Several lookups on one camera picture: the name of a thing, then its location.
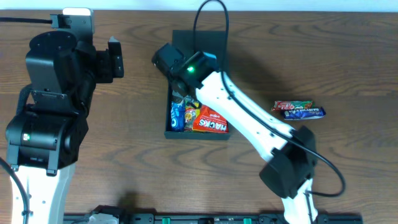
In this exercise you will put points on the black gift box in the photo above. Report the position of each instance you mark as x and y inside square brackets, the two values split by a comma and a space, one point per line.
[210, 42]

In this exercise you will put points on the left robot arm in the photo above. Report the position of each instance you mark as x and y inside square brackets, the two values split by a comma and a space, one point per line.
[44, 137]

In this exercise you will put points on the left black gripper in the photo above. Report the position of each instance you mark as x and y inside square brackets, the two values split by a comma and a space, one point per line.
[115, 58]

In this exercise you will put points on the red Hacks candy bag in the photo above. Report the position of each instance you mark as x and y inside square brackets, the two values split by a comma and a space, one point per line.
[209, 121]

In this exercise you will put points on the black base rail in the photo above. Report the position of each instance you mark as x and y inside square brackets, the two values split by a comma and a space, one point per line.
[110, 214]

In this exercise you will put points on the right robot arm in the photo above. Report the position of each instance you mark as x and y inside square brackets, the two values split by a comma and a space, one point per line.
[289, 153]

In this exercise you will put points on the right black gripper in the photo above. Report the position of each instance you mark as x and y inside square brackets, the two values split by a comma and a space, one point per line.
[181, 88]

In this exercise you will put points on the red KitKat chocolate bar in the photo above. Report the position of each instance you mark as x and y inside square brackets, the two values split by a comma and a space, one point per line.
[291, 105]

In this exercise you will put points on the blue Dairy Milk chocolate bar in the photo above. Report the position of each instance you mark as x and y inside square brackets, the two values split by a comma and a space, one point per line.
[303, 114]

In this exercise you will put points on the blue Oreo cookie pack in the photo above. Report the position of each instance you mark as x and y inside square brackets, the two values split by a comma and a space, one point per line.
[177, 112]

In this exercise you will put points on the green Haribo gummy bag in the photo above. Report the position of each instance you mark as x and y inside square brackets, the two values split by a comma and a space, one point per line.
[192, 111]

